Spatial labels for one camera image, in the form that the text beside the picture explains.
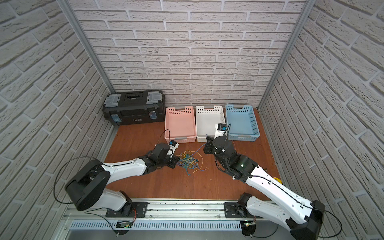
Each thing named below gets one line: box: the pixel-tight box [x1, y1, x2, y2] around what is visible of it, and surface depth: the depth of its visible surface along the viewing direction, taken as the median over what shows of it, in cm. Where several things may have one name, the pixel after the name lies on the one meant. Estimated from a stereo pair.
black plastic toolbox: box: [102, 90, 166, 126], surface depth 102 cm
